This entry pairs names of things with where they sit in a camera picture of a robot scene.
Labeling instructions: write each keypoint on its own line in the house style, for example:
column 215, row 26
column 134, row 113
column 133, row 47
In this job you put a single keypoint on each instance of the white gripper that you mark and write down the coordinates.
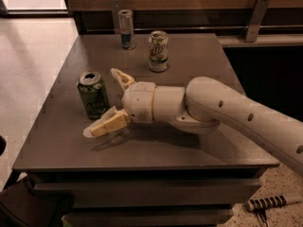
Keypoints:
column 138, row 102

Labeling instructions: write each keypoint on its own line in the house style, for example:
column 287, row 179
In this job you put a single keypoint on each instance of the grey drawer cabinet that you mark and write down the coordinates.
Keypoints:
column 146, row 175

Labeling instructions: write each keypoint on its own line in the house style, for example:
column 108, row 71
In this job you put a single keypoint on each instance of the slim silver blue can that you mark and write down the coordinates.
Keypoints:
column 126, row 25

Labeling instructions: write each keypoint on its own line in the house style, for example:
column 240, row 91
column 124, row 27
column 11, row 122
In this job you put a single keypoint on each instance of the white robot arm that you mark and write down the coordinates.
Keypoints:
column 200, row 107

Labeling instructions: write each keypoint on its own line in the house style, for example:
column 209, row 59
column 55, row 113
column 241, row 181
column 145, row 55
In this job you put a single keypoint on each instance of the metal wall bracket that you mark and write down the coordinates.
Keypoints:
column 257, row 15
column 116, row 6

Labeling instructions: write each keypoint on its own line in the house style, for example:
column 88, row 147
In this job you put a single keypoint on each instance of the white green soda can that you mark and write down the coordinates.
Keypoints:
column 158, row 51

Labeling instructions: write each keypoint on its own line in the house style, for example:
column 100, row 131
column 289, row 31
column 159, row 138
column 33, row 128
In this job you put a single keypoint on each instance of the left metal wall bracket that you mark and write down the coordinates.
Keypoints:
column 116, row 6

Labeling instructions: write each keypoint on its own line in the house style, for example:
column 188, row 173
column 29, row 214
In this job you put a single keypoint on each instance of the right metal wall bracket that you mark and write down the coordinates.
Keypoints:
column 257, row 15

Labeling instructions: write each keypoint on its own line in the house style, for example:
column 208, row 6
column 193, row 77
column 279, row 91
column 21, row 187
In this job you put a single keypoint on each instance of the grey ledge shelf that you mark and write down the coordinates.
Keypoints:
column 262, row 41

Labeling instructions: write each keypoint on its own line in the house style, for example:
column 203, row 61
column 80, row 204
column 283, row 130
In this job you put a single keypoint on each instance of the dark brown chair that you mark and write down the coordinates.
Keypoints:
column 22, row 206

